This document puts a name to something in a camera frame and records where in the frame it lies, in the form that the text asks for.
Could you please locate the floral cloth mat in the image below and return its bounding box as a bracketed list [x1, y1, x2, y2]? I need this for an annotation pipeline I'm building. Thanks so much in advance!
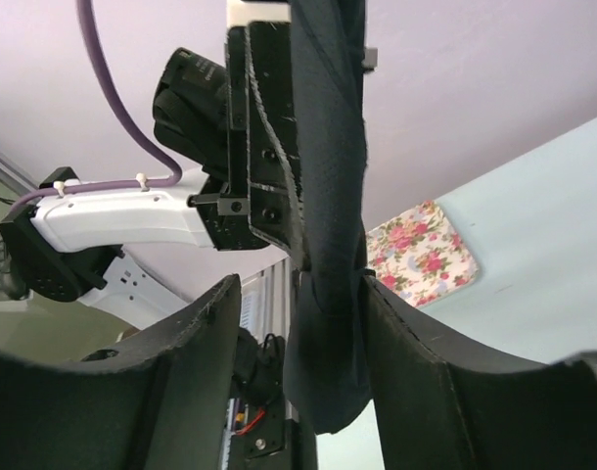
[366, 201, 480, 308]

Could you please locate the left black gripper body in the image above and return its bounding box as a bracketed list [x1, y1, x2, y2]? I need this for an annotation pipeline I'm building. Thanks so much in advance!
[188, 24, 272, 251]

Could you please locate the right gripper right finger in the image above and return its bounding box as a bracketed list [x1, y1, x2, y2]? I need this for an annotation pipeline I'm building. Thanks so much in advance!
[362, 276, 597, 469]

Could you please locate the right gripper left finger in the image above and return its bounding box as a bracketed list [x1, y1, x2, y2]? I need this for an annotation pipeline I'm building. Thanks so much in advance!
[0, 275, 241, 469]

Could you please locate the black paper napkin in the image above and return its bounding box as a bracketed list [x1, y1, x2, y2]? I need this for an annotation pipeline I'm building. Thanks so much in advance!
[284, 1, 371, 435]

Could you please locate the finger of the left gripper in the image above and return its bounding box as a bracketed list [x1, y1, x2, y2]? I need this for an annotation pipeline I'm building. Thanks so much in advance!
[246, 21, 308, 269]

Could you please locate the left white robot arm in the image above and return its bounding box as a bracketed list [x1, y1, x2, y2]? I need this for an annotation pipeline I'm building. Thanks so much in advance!
[0, 20, 306, 329]

